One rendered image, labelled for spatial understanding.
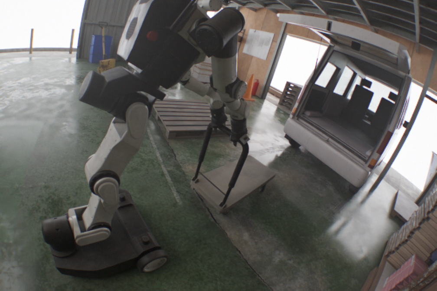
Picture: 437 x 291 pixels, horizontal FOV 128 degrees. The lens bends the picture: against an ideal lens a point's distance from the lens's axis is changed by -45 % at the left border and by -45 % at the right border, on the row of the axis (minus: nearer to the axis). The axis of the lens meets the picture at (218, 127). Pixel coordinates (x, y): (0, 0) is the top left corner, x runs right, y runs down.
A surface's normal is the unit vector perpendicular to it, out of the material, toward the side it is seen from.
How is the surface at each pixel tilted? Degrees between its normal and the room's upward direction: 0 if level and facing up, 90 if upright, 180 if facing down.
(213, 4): 89
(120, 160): 90
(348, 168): 87
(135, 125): 90
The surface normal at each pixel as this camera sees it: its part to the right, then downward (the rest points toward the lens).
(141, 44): 0.62, 0.47
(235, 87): 0.79, 0.49
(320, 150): -0.81, 0.00
